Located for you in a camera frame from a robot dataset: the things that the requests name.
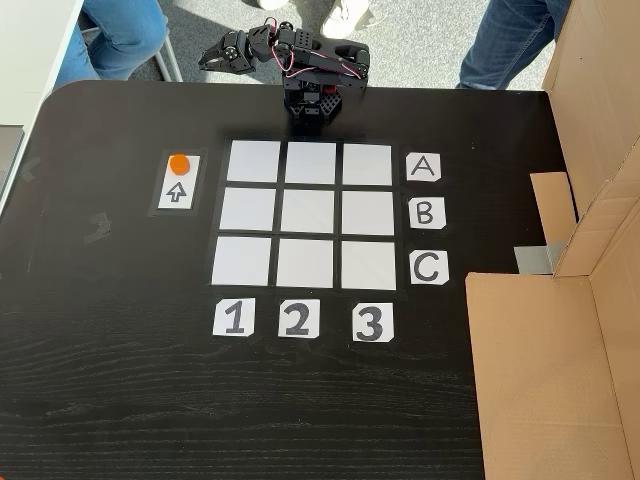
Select paper label number 1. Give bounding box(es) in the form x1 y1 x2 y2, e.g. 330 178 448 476
212 297 257 337

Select paper label letter B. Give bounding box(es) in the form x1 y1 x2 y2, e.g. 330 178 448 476
408 196 447 231

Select white nine-square grid sheet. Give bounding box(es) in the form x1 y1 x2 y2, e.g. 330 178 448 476
207 137 407 296

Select person's leg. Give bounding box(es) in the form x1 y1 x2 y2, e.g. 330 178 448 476
52 22 102 94
455 0 571 91
80 0 170 82

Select paper sheet with arrow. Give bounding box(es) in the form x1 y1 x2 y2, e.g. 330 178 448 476
147 147 208 218

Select paper label letter A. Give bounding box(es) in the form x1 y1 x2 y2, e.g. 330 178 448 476
405 152 442 182

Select brown cardboard box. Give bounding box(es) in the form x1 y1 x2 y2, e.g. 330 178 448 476
464 0 640 480

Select paper label number 2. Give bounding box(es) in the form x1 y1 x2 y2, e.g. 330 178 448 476
277 298 322 339

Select paper label number 3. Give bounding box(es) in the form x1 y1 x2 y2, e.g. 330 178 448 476
351 301 395 343

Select white desk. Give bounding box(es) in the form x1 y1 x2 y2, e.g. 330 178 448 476
0 0 86 216

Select paper label letter C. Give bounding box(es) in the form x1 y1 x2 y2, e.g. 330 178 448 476
409 250 450 286

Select grey metal chair leg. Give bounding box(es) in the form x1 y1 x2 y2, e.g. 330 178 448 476
152 29 184 84

